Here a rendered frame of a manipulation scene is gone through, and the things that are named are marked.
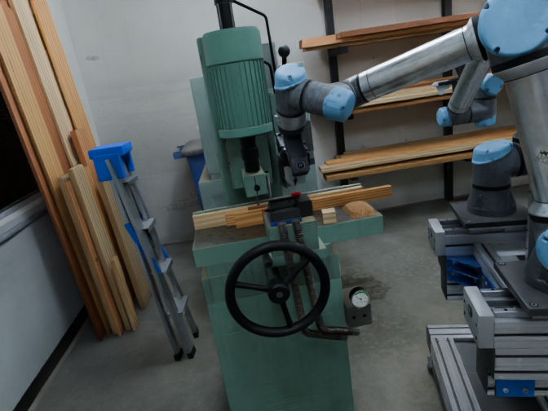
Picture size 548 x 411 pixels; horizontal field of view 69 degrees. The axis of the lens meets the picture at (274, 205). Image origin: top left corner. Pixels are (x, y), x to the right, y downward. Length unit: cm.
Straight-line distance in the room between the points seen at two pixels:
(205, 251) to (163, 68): 257
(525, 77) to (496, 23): 11
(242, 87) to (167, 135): 248
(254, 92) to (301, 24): 245
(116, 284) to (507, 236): 207
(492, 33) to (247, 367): 117
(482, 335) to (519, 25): 67
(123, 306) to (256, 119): 175
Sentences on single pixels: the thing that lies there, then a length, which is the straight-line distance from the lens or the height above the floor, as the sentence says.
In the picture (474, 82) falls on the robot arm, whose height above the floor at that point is 124.
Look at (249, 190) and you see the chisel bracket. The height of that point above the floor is 102.
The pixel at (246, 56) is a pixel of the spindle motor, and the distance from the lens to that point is 123.
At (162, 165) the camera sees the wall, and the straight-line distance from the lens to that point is 372.
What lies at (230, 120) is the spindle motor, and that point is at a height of 125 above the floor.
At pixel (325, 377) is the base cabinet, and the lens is 154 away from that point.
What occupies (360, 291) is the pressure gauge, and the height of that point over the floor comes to 69.
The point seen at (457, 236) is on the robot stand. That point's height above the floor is 76.
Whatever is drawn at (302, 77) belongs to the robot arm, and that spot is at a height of 135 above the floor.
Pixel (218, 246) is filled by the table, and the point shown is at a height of 90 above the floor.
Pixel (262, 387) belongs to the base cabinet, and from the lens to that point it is 152.
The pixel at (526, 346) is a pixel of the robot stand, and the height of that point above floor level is 69.
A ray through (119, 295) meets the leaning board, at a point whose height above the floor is 24.
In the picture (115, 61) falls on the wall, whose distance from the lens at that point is 372.
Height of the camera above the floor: 136
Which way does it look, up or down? 18 degrees down
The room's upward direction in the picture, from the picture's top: 9 degrees counter-clockwise
